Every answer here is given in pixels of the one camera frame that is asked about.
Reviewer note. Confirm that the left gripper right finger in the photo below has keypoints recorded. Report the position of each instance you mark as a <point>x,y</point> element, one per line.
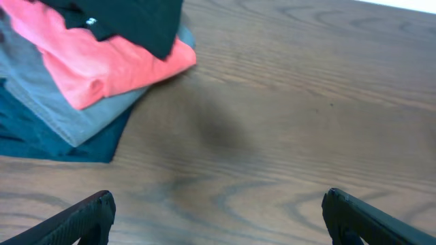
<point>350,220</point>

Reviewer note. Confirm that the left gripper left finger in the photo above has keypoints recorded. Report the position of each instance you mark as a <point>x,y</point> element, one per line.
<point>88,222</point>

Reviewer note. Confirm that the black t-shirt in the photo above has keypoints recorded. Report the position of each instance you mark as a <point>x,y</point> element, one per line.
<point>152,24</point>

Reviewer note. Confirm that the folded navy blue garment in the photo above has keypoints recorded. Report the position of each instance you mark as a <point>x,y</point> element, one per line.
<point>24,135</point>

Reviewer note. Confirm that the folded red t-shirt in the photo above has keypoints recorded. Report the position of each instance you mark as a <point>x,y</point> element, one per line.
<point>84,69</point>

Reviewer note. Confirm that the folded grey t-shirt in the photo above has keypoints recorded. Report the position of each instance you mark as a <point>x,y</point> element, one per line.
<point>31,83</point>

